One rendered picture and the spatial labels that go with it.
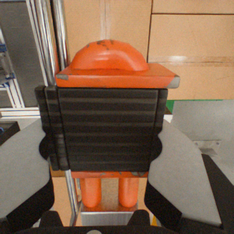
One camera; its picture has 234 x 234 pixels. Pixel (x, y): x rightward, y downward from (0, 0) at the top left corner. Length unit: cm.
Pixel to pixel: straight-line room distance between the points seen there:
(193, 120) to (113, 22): 124
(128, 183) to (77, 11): 75
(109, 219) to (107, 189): 3
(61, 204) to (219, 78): 95
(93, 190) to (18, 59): 121
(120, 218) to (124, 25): 74
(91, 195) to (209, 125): 172
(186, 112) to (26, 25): 143
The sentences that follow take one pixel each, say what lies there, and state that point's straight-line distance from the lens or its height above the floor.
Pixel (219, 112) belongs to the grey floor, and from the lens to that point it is 182.
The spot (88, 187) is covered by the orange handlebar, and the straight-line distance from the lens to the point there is 17.
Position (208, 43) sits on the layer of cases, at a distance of 93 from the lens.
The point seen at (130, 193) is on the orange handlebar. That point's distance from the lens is 18.
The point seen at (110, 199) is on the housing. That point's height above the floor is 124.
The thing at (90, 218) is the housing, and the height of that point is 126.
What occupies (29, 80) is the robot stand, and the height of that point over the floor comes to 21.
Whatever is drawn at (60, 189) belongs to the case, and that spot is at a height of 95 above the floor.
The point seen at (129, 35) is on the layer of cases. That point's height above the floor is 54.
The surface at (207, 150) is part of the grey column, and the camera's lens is 196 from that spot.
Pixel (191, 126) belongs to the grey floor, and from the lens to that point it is 177.
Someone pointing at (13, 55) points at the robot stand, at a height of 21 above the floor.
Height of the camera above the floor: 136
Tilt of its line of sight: 62 degrees down
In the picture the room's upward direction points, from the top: 177 degrees clockwise
